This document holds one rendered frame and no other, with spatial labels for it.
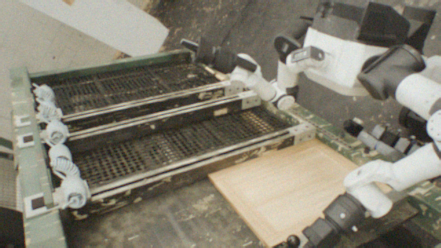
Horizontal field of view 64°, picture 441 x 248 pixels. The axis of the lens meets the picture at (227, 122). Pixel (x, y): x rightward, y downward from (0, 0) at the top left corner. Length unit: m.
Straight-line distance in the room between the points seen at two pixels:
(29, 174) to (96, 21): 3.75
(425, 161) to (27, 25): 6.07
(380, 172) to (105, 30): 4.49
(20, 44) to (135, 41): 2.08
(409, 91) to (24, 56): 6.13
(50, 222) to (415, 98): 1.08
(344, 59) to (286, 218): 0.55
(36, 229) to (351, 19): 1.13
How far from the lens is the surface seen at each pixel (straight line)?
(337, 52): 1.19
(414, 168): 0.93
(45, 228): 1.20
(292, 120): 1.79
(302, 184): 1.39
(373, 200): 0.99
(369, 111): 2.65
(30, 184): 1.39
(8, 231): 1.93
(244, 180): 1.38
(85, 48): 6.61
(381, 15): 1.21
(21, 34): 6.49
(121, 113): 1.86
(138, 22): 5.13
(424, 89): 0.99
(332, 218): 0.95
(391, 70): 1.08
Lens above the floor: 2.25
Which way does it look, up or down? 40 degrees down
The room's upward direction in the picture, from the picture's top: 66 degrees counter-clockwise
